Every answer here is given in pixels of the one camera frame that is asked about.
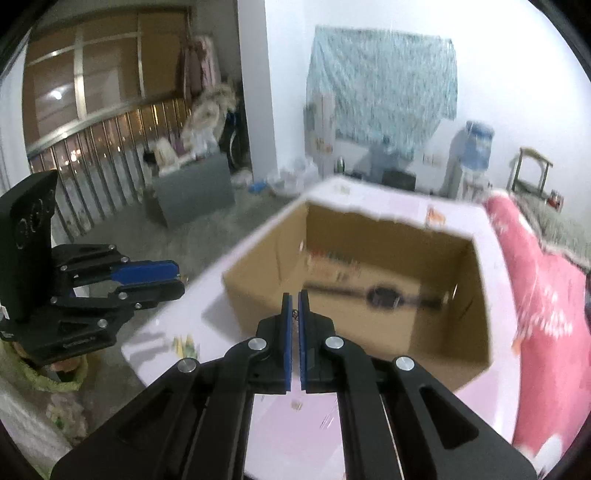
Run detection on metal railing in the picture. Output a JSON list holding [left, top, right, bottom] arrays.
[[25, 99, 192, 243]]

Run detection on multicolour bead bracelet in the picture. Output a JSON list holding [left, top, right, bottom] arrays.
[[307, 249, 363, 281]]

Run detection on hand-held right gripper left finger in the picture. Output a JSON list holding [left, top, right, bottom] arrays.
[[48, 292, 296, 480]]

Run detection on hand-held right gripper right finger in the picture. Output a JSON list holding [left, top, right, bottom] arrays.
[[298, 290, 539, 480]]

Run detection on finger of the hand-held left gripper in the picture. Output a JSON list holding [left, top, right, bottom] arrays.
[[53, 244, 182, 286], [51, 278, 186, 324]]

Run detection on pale floral cloth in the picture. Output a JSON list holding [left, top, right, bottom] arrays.
[[0, 383, 93, 480]]

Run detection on purple black smartwatch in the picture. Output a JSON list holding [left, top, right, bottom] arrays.
[[307, 282, 446, 311]]

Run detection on white bag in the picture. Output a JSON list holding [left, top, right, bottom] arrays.
[[154, 138, 178, 167]]

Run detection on grey-green patterned blanket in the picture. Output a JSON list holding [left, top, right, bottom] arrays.
[[508, 187, 591, 268]]

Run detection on turquoise floral wall cloth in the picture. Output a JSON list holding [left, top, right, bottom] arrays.
[[305, 25, 458, 155]]

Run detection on pale hanging wall pocket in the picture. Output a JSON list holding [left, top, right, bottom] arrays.
[[305, 90, 337, 158]]

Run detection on pink floral blanket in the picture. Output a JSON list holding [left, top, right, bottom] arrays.
[[482, 191, 591, 462]]

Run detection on wooden chair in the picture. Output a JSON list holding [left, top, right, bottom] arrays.
[[508, 147, 554, 195]]

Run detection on pile of pale clothes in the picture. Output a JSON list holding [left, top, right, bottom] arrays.
[[182, 83, 245, 153]]

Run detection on brown cardboard box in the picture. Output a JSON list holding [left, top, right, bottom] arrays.
[[222, 198, 492, 393]]

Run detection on pink hanging clothes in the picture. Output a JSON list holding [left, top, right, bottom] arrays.
[[178, 34, 220, 100]]

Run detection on clear plastic bag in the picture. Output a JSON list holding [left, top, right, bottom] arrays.
[[265, 157, 319, 197]]

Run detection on black box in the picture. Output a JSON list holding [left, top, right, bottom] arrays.
[[382, 168, 417, 191]]

